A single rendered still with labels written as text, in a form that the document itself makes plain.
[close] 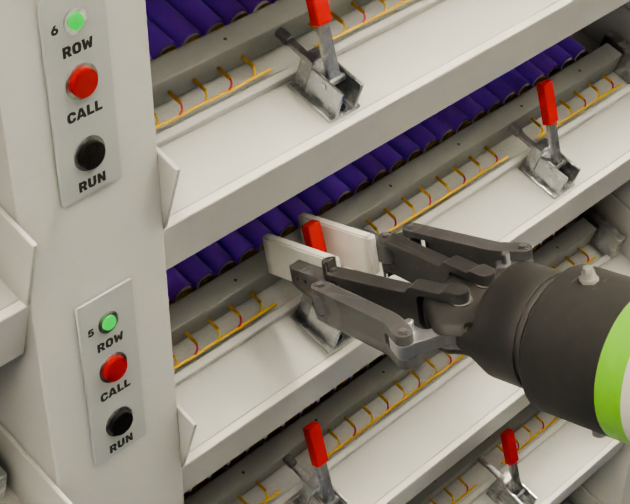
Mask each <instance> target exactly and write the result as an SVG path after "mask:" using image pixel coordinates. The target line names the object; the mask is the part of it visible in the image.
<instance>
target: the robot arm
mask: <svg viewBox="0 0 630 504"><path fill-rule="evenodd" d="M312 219H313V220H318V221H320V224H321V228H322V233H323V237H324V241H325V245H326V250H327V253H326V252H323V251H320V250H317V249H314V248H311V247H308V246H306V245H305V241H304V237H303V233H302V229H301V226H302V225H304V224H305V223H307V222H309V221H310V220H312ZM298 221H299V226H300V232H301V238H302V243H303V245H302V244H299V243H296V242H293V241H290V240H287V239H285V238H282V237H279V236H276V235H273V234H270V233H268V234H266V235H265V236H263V237H262V239H263V244H264V250H265V255H266V260H267V265H268V271H269V273H270V274H273V275H276V276H279V277H281V278H284V279H287V280H289V281H292V283H293V285H294V286H295V287H298V288H302V289H303V290H306V291H309V292H312V295H313V300H314V306H315V312H316V317H317V319H318V320H319V321H321V322H323V323H325V324H327V325H329V326H331V327H333V328H335V329H337V330H339V331H341V332H343V333H345V334H347V335H349V336H351V337H353V338H355V339H357V340H359V341H361V342H363V343H365V344H367V345H369V346H371V347H373V348H375V349H377V350H379V351H381V352H383V353H385V354H387V355H389V356H390V357H391V359H392V360H393V361H394V362H395V364H396V365H397V366H398V367H399V368H400V369H402V370H411V369H413V368H415V367H416V366H417V364H418V363H417V355H419V354H422V353H426V352H429V351H432V350H435V349H439V350H440V351H442V352H444V353H447V354H460V355H467V356H469V357H471V358H472V359H473V360H474V361H475V362H476V363H477V364H478V365H479V366H480V367H481V368H482V369H483V370H484V371H485V372H486V373H487V374H488V375H490V376H491V377H494V378H496V379H499V380H501V381H504V382H507V383H509V384H512V385H515V386H517V387H520V388H522V389H523V390H524V393H525V395H526V397H527V399H528V401H529V402H530V403H531V404H532V405H533V406H534V407H535V408H537V409H538V410H540V411H543V412H546V413H548V414H551V415H553V416H556V417H558V418H561V419H564V420H566V421H569V422H571V423H574V424H576V425H579V426H582V427H584V428H587V429H589V430H592V435H593V436H594V437H595V438H604V437H606V436H607V437H610V438H613V439H615V440H618V441H620V442H623V443H625V444H628V445H630V276H627V275H623V274H620V273H616V272H613V271H610V270H606V269H603V268H600V267H596V266H593V265H589V264H578V265H574V266H572V267H569V268H567V269H566V270H564V271H560V270H557V269H554V268H550V267H547V266H544V265H541V264H537V263H534V262H533V252H532V245H531V244H529V243H520V242H498V241H494V240H489V239H485V238H480V237H476V236H472V235H467V234H463V233H459V232H454V231H450V230H445V229H441V228H437V227H432V226H428V225H424V224H419V223H414V222H412V223H406V224H404V225H403V226H402V231H403V232H400V233H397V234H396V233H394V232H390V231H387V232H382V233H380V234H378V233H375V232H372V231H368V230H366V229H363V228H359V227H349V226H346V225H343V224H340V223H337V222H333V221H330V220H327V219H324V218H321V217H318V216H315V215H311V214H308V213H305V212H303V213H302V214H300V215H299V216H298ZM421 240H425V246H426V247H424V246H422V242H421ZM379 262H381V263H382V269H383V276H384V277H383V276H378V275H376V274H377V273H379V272H380V267H379ZM340 264H342V265H345V266H348V267H350V268H353V269H356V270H359V271H356V270H352V269H348V268H343V267H341V265H340ZM361 271H362V272H361ZM386 274H387V275H388V277H390V276H392V275H396V276H398V277H400V278H402V279H404V280H407V281H409V282H411V283H409V282H405V281H401V280H396V279H392V278H387V277H386Z"/></svg>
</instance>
